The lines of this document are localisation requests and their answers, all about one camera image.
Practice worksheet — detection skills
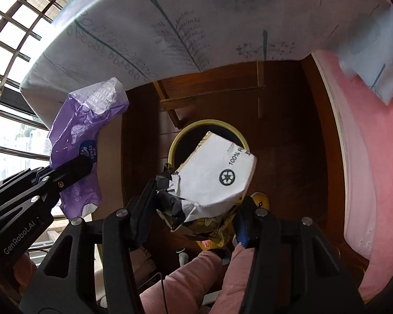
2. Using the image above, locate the purple tissue packet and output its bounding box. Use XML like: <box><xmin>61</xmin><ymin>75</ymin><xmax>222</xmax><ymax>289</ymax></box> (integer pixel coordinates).
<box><xmin>49</xmin><ymin>77</ymin><xmax>130</xmax><ymax>218</ymax></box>

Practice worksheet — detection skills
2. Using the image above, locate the person's left hand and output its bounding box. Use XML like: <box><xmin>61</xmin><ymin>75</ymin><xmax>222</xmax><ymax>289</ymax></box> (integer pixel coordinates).
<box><xmin>13</xmin><ymin>253</ymin><xmax>39</xmax><ymax>289</ymax></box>

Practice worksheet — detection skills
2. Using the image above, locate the person's right leg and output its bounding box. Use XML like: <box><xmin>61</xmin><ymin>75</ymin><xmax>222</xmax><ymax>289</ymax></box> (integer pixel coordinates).
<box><xmin>210</xmin><ymin>245</ymin><xmax>260</xmax><ymax>314</ymax></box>

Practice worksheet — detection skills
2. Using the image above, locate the person's leg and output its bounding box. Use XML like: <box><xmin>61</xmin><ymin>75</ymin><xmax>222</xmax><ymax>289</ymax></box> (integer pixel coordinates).
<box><xmin>210</xmin><ymin>245</ymin><xmax>260</xmax><ymax>314</ymax></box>
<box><xmin>139</xmin><ymin>250</ymin><xmax>224</xmax><ymax>314</ymax></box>

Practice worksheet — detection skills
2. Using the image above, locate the yellow round waste bin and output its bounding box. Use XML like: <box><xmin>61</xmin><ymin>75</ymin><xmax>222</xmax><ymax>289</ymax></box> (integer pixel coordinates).
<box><xmin>168</xmin><ymin>119</ymin><xmax>251</xmax><ymax>210</ymax></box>

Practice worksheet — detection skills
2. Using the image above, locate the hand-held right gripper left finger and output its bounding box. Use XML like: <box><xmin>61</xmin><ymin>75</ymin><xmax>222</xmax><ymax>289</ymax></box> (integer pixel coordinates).
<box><xmin>19</xmin><ymin>178</ymin><xmax>159</xmax><ymax>314</ymax></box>

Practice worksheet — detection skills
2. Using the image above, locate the pink bed sheet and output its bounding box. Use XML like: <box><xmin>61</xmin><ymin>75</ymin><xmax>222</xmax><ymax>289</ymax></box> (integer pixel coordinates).
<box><xmin>311</xmin><ymin>0</ymin><xmax>393</xmax><ymax>305</ymax></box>

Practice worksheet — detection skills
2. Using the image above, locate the leaf print tablecloth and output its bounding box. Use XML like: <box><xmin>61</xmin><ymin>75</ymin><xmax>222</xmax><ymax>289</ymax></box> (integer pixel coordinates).
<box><xmin>20</xmin><ymin>0</ymin><xmax>393</xmax><ymax>131</ymax></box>

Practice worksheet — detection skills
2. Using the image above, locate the thin black cable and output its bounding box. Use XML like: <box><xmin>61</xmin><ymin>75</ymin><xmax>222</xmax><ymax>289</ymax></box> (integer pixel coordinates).
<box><xmin>143</xmin><ymin>271</ymin><xmax>168</xmax><ymax>314</ymax></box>

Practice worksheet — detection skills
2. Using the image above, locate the white paper bag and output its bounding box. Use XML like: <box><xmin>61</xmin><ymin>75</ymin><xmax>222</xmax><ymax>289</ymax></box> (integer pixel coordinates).
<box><xmin>155</xmin><ymin>131</ymin><xmax>258</xmax><ymax>233</ymax></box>

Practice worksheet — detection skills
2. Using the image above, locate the yellow flower slipper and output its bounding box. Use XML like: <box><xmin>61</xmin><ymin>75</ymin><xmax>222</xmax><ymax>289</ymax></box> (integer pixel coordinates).
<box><xmin>251</xmin><ymin>192</ymin><xmax>270</xmax><ymax>210</ymax></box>
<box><xmin>199</xmin><ymin>238</ymin><xmax>232</xmax><ymax>257</ymax></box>

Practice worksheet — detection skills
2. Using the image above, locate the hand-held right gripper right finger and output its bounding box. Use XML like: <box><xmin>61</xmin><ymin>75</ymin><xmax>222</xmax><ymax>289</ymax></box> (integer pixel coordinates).
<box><xmin>232</xmin><ymin>195</ymin><xmax>364</xmax><ymax>314</ymax></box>

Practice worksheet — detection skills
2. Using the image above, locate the wooden table frame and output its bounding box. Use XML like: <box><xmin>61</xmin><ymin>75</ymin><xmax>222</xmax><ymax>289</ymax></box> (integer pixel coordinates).
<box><xmin>152</xmin><ymin>60</ymin><xmax>266</xmax><ymax>130</ymax></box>

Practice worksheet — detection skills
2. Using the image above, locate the window metal grille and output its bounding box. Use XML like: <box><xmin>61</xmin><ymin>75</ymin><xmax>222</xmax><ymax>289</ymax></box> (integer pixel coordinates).
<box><xmin>0</xmin><ymin>0</ymin><xmax>99</xmax><ymax>220</ymax></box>

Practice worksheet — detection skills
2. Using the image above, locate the person's left leg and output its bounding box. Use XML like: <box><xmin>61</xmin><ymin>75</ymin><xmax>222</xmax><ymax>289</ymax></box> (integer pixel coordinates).
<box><xmin>139</xmin><ymin>250</ymin><xmax>224</xmax><ymax>314</ymax></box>

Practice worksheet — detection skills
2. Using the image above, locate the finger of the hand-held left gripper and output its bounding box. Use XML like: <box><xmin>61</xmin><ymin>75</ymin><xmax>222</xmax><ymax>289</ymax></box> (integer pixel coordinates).
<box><xmin>22</xmin><ymin>155</ymin><xmax>94</xmax><ymax>204</ymax></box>

